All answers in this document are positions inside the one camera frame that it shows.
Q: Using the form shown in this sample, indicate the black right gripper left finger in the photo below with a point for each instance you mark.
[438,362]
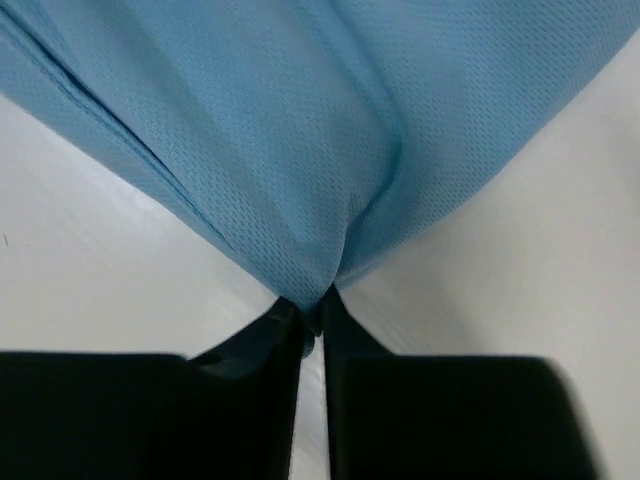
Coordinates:
[227,413]

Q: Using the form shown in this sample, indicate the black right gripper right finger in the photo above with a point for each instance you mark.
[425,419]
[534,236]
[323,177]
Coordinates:
[393,416]

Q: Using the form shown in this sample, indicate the light blue shorts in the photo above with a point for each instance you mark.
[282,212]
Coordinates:
[305,139]

